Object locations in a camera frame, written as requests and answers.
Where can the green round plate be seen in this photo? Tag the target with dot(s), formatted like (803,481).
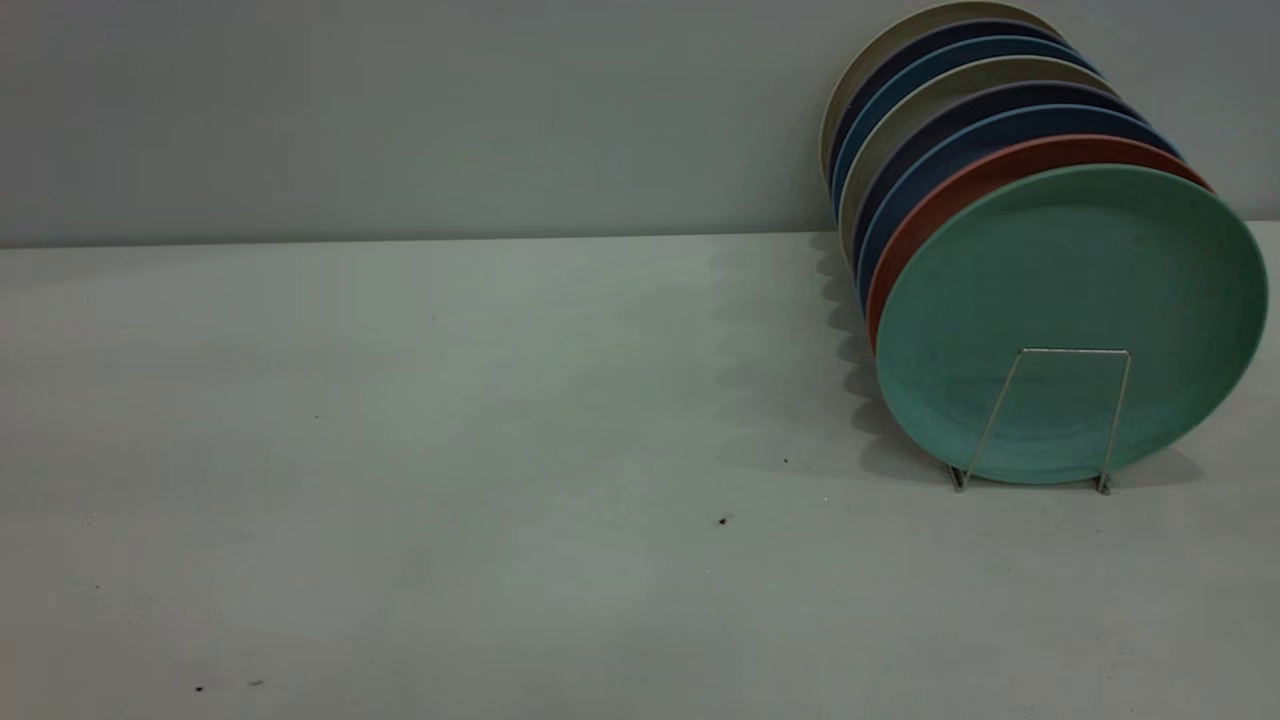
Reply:
(1070,320)

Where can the pink round plate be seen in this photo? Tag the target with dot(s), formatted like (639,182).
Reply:
(940,203)

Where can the dark purple round plate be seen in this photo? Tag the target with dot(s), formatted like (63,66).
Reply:
(950,125)

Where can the beige round plate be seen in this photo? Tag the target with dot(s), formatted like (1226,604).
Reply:
(880,45)
(940,98)

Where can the dark navy round plate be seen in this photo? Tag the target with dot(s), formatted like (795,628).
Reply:
(900,60)

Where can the teal blue round plate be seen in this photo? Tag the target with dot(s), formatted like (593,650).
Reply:
(920,78)

